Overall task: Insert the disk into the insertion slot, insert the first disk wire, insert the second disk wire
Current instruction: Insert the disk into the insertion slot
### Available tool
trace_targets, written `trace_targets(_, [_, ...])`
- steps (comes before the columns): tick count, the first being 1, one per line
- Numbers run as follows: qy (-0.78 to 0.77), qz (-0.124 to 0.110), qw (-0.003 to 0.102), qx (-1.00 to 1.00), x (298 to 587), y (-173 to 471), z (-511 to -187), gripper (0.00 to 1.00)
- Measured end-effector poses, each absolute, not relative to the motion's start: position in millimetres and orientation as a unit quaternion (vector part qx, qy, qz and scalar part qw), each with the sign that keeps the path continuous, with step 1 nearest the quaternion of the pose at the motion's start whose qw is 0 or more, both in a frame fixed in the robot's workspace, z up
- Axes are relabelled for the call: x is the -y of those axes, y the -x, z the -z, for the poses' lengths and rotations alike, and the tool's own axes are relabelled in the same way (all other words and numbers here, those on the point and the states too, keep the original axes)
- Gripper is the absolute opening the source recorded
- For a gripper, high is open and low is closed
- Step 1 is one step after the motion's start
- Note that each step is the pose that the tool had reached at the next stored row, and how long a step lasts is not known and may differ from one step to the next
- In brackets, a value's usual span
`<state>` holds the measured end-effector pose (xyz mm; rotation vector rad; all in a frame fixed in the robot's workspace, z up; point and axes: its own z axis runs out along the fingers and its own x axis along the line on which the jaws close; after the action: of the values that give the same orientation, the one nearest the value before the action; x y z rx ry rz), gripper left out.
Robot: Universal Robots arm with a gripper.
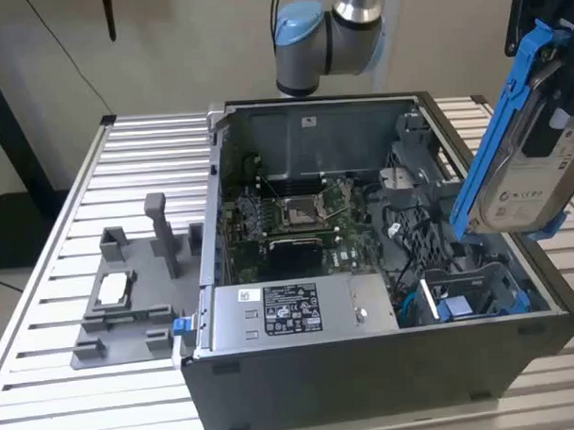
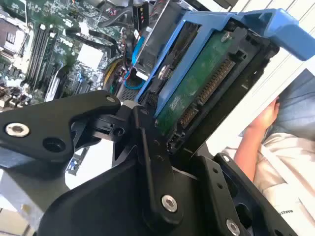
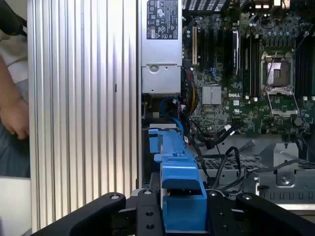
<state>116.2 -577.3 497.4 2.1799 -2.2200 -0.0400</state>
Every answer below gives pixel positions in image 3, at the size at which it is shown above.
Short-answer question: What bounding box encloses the black open PC case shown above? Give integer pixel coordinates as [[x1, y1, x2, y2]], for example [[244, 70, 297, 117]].
[[136, 0, 315, 212]]

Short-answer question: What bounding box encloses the black RAM slot row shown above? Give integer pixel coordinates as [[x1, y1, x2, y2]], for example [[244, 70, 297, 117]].
[[242, 36, 259, 97], [295, 31, 315, 98]]

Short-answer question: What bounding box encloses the yellow red power wire bundle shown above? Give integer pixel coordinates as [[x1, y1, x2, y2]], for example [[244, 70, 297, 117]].
[[184, 68, 198, 117]]

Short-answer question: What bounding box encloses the blue flat data wire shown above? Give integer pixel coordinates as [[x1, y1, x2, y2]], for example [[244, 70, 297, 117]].
[[159, 97, 185, 136]]

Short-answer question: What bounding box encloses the black wire with connector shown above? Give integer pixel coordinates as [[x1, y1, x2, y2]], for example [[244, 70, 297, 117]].
[[189, 118, 222, 151]]

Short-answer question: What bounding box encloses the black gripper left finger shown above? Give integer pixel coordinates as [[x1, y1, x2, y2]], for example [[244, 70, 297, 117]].
[[31, 189, 164, 236]]

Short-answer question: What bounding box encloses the black wire with white label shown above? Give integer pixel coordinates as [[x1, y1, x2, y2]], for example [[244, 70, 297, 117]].
[[216, 124, 241, 148]]

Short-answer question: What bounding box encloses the green motherboard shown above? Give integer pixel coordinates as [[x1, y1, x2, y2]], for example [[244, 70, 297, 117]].
[[182, 12, 315, 136]]

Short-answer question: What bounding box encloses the small silver chipset heatsink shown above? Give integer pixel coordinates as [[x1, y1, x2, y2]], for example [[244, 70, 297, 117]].
[[202, 86, 222, 105]]

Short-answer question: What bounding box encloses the black office chair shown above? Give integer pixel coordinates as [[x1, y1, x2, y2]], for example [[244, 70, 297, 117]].
[[0, 0, 28, 38]]

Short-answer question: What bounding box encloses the black looped wire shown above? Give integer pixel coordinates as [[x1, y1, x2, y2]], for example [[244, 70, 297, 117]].
[[209, 146, 243, 193]]

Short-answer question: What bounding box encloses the grey metal drive cage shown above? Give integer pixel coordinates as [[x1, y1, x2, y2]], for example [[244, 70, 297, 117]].
[[196, 141, 315, 205]]

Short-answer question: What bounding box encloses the beige expansion slot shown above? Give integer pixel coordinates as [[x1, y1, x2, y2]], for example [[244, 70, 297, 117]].
[[192, 26, 198, 66]]

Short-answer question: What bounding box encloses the metal socket cover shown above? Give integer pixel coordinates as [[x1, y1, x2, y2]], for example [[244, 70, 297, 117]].
[[266, 86, 300, 117]]

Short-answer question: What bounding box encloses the hard disk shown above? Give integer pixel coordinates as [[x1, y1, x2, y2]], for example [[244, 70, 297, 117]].
[[148, 124, 209, 234]]

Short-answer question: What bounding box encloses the silver power supply unit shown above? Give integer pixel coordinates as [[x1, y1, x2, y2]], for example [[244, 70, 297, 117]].
[[141, 0, 183, 94]]

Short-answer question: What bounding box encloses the thin wire locking lever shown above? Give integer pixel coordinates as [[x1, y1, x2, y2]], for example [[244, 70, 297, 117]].
[[264, 57, 278, 87]]

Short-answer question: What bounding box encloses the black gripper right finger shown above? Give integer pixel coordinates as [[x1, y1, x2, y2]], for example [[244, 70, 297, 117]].
[[205, 189, 315, 236]]

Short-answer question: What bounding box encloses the CPU socket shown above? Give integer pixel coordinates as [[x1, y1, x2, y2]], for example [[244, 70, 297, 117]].
[[260, 51, 295, 89]]

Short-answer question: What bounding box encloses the person hand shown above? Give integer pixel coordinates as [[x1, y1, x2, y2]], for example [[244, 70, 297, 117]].
[[0, 97, 30, 141]]

